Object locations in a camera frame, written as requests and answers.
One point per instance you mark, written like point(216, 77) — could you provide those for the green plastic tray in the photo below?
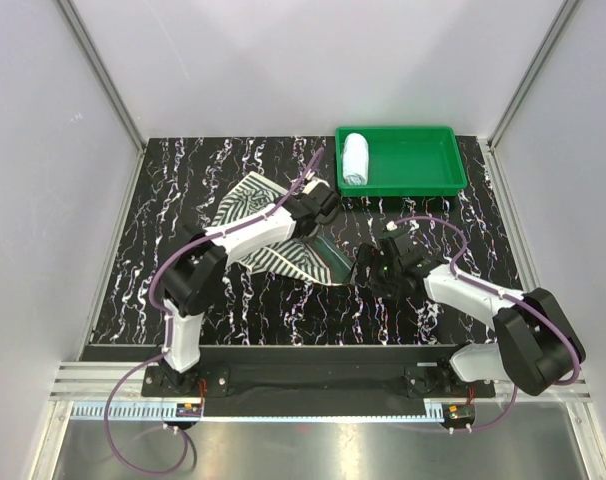
point(406, 161)

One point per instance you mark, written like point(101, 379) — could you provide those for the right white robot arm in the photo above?
point(535, 345)

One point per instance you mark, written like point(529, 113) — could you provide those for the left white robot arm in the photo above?
point(185, 286)

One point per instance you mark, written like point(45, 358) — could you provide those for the light blue towel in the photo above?
point(355, 160)

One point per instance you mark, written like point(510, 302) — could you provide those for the green white striped towel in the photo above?
point(262, 247)

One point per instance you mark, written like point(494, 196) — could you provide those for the black marble pattern mat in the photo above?
point(183, 180)

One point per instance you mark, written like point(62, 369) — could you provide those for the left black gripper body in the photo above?
point(296, 199)

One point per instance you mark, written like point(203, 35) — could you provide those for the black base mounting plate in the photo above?
point(224, 371)

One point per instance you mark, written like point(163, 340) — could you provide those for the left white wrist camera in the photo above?
point(311, 181)

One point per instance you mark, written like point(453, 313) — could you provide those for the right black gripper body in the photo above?
point(382, 278)

